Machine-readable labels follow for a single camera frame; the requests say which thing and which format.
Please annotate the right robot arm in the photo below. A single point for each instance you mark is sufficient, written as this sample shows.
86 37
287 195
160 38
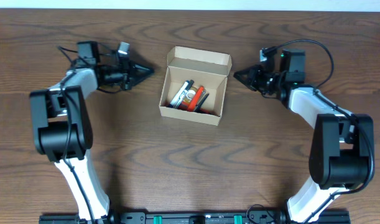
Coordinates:
341 160

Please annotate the red utility knife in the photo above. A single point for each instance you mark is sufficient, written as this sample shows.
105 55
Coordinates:
184 106

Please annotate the cardboard box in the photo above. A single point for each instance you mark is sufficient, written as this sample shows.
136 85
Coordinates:
195 85

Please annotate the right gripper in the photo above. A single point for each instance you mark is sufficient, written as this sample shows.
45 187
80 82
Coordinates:
245 76

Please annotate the red and black stapler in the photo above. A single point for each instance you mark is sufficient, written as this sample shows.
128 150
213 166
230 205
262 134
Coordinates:
197 101

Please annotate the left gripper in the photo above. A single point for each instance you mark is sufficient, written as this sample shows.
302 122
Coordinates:
125 71

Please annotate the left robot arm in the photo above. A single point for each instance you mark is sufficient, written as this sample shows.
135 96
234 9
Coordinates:
62 130

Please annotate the blue whiteboard marker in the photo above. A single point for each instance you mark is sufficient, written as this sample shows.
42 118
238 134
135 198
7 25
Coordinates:
178 95

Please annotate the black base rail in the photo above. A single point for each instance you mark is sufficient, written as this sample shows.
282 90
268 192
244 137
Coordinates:
258 215

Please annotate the yellow tape roll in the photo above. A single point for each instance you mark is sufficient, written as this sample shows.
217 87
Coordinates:
190 95

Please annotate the black whiteboard marker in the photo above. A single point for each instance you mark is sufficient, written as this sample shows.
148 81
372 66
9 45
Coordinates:
185 93

